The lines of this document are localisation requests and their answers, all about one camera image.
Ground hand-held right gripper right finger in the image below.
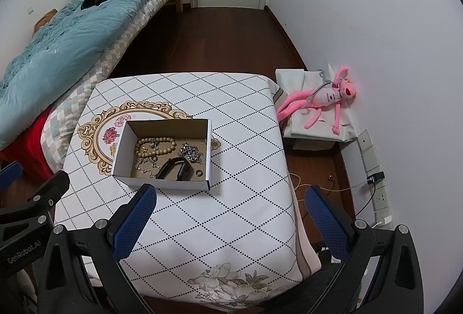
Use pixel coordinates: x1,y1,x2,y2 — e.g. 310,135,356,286
304,185,425,314

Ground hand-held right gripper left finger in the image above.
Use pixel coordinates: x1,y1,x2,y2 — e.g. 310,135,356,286
38,183,158,314

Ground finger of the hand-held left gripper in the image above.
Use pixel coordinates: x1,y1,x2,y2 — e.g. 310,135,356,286
0,161,23,192
0,170,70,228

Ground white cardboard box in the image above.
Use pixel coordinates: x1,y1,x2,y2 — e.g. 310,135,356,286
111,118,212,191

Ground thin silver necklace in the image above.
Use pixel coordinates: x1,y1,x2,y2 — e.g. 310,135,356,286
135,155,161,178

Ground black smart band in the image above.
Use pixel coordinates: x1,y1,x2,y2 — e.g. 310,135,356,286
155,157,192,182

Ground wooden bead bracelet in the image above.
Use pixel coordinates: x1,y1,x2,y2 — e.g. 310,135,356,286
135,136,178,159

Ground chunky silver chain bracelet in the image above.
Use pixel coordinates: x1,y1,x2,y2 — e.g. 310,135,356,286
178,142,204,165

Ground red cloth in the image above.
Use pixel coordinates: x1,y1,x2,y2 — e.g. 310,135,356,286
0,108,55,181

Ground white diamond pattern tablecloth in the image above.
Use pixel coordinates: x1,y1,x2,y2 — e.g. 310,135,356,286
61,72,322,311

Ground white cloth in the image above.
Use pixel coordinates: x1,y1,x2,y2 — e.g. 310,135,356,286
275,63,359,143

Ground pink panther plush toy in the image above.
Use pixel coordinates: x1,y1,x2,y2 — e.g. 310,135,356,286
277,64,357,136

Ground light blue quilt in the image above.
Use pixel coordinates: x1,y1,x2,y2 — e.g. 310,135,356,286
0,0,191,152

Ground checkered bed mattress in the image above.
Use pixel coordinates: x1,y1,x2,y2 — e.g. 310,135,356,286
40,0,181,173

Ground brown object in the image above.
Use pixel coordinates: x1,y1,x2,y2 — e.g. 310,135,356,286
33,8,58,34

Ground beige floor cable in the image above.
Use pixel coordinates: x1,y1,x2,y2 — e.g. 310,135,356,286
289,173,368,193

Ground black cable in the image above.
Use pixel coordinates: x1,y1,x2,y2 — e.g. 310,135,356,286
354,184,377,219

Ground white wall outlet strip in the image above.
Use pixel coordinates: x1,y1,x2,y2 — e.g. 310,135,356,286
356,129,394,230

